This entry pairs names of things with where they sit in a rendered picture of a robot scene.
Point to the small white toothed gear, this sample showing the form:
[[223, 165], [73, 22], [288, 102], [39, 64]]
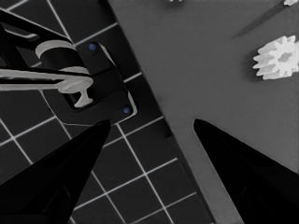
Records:
[[270, 62]]

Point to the dark robot body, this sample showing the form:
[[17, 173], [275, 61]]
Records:
[[102, 81]]

